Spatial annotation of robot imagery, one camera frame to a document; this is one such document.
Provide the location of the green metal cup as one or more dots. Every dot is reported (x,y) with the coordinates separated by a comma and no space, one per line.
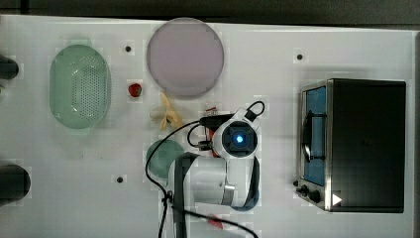
(165,154)

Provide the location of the black toaster oven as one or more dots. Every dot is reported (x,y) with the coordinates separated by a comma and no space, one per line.
(351,146)

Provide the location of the small red strawberry toy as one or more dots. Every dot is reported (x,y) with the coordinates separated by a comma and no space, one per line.
(135,90)

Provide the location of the black post upper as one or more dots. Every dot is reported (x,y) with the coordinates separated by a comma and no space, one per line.
(9,69)

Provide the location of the round grey plate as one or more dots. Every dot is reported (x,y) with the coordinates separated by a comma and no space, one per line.
(185,57)

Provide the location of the plush peeled banana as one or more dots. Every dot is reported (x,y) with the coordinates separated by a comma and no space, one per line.
(166,115)

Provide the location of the red plush ketchup bottle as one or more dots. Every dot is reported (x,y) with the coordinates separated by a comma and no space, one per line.
(210,110)

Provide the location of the black post lower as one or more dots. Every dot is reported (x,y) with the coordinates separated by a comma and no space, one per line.
(15,183)

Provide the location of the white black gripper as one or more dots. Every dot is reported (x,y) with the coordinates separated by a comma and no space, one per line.
(235,135)

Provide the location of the green perforated colander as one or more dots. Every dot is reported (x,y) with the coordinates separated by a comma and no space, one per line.
(80,87)

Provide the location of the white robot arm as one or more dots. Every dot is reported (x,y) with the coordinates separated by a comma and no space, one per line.
(231,177)

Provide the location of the black post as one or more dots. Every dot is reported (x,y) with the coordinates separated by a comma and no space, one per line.
(15,183)
(9,69)

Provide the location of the large red strawberry toy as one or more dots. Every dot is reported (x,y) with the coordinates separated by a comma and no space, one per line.
(214,222)

